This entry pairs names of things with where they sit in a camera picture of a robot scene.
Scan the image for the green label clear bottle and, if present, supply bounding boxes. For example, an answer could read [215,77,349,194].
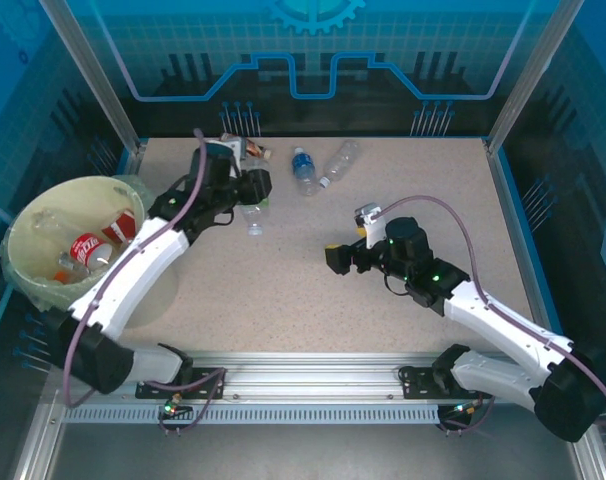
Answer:
[240,156,270,237]

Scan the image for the crushed brown plastic bottle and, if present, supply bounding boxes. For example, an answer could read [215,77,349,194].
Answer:
[220,132,273,160]

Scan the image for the blue label water bottle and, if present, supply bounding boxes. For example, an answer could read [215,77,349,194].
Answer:
[291,146,321,198]

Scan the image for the clear ribbed bottle white cap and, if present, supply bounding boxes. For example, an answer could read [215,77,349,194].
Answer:
[318,139,363,190]

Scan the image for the red label tea bottle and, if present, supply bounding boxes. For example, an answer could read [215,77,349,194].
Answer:
[100,208,137,245]

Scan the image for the red label cola bottle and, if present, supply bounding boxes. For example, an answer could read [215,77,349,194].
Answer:
[70,232,113,270]

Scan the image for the pale round waste bin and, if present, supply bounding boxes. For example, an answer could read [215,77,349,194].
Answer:
[0,173,180,329]

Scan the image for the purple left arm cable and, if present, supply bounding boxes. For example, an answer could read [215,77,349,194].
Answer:
[62,127,228,437]

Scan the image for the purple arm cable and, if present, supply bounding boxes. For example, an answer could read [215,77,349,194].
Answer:
[62,127,228,437]
[372,195,606,437]

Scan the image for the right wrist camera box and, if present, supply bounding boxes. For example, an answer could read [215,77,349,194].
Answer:
[351,202,387,250]

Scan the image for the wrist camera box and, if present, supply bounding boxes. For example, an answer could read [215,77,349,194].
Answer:
[205,138,247,162]
[351,202,387,250]

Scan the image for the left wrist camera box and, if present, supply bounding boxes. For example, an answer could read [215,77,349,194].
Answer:
[205,138,247,162]

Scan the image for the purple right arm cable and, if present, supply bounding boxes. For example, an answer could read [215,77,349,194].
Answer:
[372,195,606,437]

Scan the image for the aluminium side rail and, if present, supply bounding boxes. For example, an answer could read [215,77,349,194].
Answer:
[482,138,557,341]
[116,139,149,180]

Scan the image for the aluminium mounting rail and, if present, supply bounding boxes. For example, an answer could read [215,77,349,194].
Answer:
[42,351,584,407]

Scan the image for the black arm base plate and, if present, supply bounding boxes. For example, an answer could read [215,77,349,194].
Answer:
[398,364,494,400]
[135,367,228,401]

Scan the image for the slotted grey cable duct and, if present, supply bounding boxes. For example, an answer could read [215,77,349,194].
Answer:
[60,404,442,426]

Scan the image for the aluminium frame post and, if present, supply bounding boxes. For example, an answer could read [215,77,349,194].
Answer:
[38,0,145,154]
[485,0,587,154]

